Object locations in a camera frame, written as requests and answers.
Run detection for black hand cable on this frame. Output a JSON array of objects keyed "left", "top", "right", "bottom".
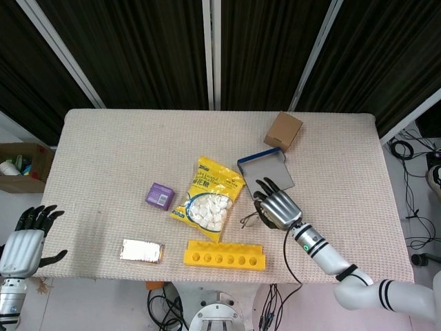
[{"left": 256, "top": 226, "right": 305, "bottom": 331}]

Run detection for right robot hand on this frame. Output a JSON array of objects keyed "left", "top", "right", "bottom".
[{"left": 253, "top": 177, "right": 304, "bottom": 231}]

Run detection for black cable bundle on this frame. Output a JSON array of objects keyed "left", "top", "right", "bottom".
[
  {"left": 147, "top": 281, "right": 189, "bottom": 331},
  {"left": 258, "top": 283, "right": 285, "bottom": 331}
]

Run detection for cardboard box with items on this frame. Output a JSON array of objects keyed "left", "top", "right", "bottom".
[{"left": 0, "top": 142, "right": 56, "bottom": 194}]

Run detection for small purple box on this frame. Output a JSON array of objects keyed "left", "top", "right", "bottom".
[{"left": 145, "top": 182, "right": 176, "bottom": 211}]

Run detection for white metal frame post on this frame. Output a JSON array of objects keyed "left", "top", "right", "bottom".
[
  {"left": 17, "top": 0, "right": 106, "bottom": 110},
  {"left": 287, "top": 0, "right": 344, "bottom": 112},
  {"left": 201, "top": 0, "right": 222, "bottom": 111},
  {"left": 380, "top": 88, "right": 441, "bottom": 146}
]

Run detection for silver foil packet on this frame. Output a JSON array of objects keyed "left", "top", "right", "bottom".
[{"left": 119, "top": 238, "right": 166, "bottom": 265}]

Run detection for yellow tube rack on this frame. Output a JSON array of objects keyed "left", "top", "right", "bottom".
[{"left": 183, "top": 240, "right": 267, "bottom": 272}]

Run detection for white sneaker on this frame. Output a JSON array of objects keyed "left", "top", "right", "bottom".
[{"left": 427, "top": 164, "right": 441, "bottom": 199}]

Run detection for brown cardboard box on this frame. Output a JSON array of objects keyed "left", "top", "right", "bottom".
[{"left": 263, "top": 110, "right": 304, "bottom": 154}]

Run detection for black cylindrical device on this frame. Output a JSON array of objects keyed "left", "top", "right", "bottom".
[{"left": 411, "top": 252, "right": 441, "bottom": 267}]

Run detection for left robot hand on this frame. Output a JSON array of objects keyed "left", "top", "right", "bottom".
[{"left": 0, "top": 204, "right": 69, "bottom": 279}]

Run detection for beige woven tablecloth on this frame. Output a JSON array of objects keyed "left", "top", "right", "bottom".
[{"left": 33, "top": 108, "right": 414, "bottom": 285}]

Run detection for yellow marshmallow bag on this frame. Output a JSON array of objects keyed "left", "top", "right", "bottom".
[{"left": 170, "top": 156, "right": 249, "bottom": 243}]

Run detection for black floor cables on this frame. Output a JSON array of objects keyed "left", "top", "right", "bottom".
[{"left": 388, "top": 128, "right": 441, "bottom": 251}]

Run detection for grey blue-edged pouch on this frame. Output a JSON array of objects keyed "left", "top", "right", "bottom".
[{"left": 236, "top": 146, "right": 296, "bottom": 201}]

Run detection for thin-framed eyeglasses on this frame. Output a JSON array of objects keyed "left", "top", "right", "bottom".
[{"left": 240, "top": 210, "right": 273, "bottom": 230}]

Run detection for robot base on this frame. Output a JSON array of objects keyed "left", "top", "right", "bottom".
[{"left": 188, "top": 288, "right": 247, "bottom": 331}]

